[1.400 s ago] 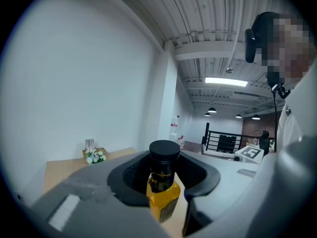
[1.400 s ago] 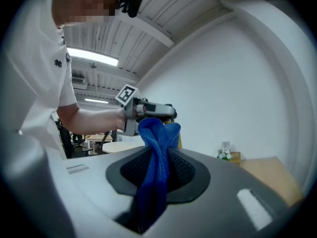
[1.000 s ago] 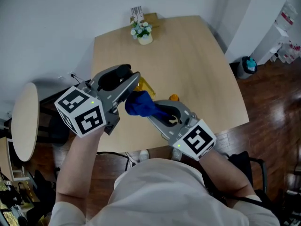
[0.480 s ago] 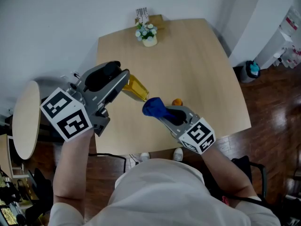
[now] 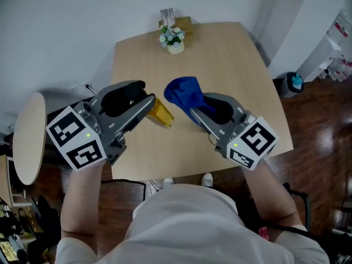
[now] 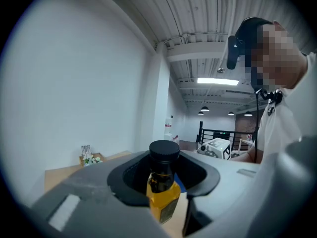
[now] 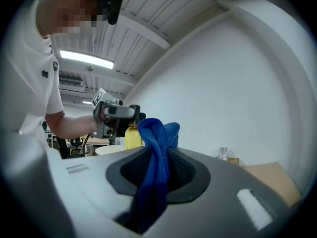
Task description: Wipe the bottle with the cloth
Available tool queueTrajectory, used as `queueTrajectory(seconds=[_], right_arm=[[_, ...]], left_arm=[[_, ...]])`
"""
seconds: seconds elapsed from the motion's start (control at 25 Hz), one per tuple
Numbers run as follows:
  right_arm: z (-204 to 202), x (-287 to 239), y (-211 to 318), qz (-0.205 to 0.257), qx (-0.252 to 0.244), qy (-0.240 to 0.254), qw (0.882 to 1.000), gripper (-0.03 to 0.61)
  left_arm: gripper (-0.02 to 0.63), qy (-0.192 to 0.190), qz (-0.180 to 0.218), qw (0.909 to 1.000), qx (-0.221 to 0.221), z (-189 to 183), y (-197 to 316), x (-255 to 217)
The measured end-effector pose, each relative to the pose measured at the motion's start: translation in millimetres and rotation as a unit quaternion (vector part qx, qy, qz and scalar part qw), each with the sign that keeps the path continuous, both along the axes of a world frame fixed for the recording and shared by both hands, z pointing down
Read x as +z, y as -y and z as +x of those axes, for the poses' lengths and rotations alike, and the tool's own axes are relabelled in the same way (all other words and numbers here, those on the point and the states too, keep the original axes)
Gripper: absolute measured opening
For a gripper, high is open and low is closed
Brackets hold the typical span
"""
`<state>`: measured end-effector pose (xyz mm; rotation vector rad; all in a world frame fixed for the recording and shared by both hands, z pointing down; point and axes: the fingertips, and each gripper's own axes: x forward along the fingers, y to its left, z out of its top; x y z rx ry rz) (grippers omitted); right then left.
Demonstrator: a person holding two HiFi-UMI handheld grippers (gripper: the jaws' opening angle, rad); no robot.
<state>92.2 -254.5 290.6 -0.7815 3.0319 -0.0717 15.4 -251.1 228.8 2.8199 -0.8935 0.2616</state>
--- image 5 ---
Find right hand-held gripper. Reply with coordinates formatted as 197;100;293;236
189;92;279;172

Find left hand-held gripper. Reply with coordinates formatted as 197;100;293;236
45;79;157;172

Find yellow bottle with black cap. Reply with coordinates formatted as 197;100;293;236
145;97;175;130

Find blue cloth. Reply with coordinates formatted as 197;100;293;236
163;76;218;128

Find person's left forearm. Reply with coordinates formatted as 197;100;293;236
59;155;113;256

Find person's right forearm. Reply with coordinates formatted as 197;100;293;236
241;159;303;243

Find person's right white shoe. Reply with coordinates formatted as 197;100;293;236
201;172;214;188

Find dark trash bin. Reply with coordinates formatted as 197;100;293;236
280;71;305;98

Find white pot of flowers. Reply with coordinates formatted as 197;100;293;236
158;24;186;55

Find round wooden side table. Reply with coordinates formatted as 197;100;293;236
12;92;47;186

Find wooden holder box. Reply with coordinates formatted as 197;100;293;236
158;16;194;35

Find white striped cards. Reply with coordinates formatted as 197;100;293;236
159;8;177;27

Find person's white shirt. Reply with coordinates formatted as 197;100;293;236
54;183;331;264

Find pink cloth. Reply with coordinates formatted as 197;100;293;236
258;226;271;241

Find clear water jug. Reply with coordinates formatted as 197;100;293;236
327;11;352;48

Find dark power cable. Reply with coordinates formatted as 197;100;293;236
85;84;100;97

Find black strap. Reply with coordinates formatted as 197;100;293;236
262;220;335;254

